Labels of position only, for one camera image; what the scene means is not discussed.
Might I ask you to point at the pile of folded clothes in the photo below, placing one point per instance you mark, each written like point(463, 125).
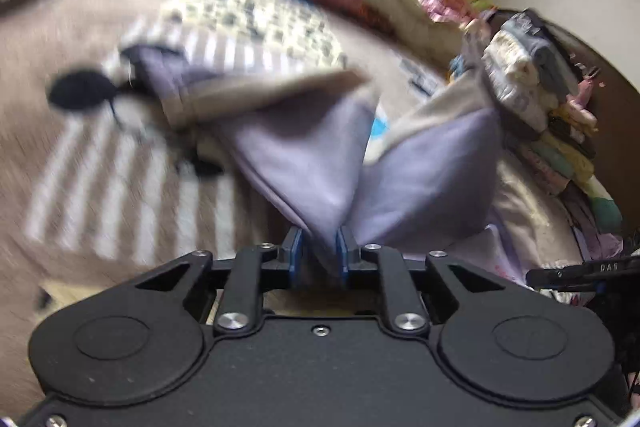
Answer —
point(540, 107)

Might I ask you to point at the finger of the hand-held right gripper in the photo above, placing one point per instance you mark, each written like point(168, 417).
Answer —
point(575, 274)

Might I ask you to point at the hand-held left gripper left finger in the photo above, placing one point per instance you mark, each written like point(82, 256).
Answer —
point(296, 254)

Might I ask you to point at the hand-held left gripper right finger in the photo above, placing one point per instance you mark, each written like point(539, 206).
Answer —
point(343, 254)

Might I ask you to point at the lavender pants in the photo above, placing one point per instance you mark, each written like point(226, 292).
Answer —
point(310, 152)

